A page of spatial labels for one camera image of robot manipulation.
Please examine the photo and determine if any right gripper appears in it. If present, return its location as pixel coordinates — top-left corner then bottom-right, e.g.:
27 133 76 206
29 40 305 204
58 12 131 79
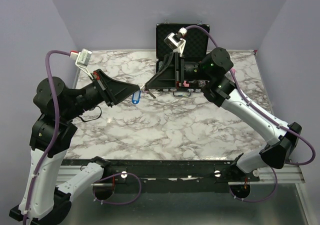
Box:
144 52 213 90

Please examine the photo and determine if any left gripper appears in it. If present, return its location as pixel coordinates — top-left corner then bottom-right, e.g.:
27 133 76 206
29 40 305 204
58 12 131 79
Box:
62 67 141 120

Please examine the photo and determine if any blue key tag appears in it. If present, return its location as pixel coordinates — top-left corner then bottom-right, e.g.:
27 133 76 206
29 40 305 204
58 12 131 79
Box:
131 90 142 105

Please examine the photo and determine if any silver key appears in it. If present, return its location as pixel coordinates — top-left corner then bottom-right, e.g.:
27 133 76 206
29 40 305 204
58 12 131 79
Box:
145 90 156 99

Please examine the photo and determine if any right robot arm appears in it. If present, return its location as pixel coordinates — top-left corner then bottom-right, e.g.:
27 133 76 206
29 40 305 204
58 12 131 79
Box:
145 47 302 181

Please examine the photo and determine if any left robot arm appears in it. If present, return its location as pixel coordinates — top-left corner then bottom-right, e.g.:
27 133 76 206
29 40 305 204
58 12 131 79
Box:
9 69 140 225

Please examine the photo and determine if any black poker chip case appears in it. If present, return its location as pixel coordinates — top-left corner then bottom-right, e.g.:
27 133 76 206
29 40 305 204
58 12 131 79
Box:
145 23 210 94

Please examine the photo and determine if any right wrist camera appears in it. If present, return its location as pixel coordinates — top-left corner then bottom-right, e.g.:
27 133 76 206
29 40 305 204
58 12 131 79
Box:
163 27 188 57

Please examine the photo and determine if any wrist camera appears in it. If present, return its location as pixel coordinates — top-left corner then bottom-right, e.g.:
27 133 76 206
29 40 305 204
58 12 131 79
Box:
69 48 93 80
163 27 188 57

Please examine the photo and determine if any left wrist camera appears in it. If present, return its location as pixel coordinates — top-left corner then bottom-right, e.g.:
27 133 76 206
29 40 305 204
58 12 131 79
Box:
69 48 93 80

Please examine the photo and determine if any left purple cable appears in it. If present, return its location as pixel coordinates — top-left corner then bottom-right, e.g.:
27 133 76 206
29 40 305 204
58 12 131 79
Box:
22 49 142 225

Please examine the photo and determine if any purple cable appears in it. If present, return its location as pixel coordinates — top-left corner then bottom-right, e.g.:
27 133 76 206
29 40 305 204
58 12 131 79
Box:
22 49 142 225
186 25 316 203

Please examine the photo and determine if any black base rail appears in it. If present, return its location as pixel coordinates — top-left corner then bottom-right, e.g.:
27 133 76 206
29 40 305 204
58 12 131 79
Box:
59 157 301 195

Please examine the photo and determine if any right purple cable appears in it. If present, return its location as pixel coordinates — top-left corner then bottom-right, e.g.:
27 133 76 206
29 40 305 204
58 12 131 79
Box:
186 25 316 203

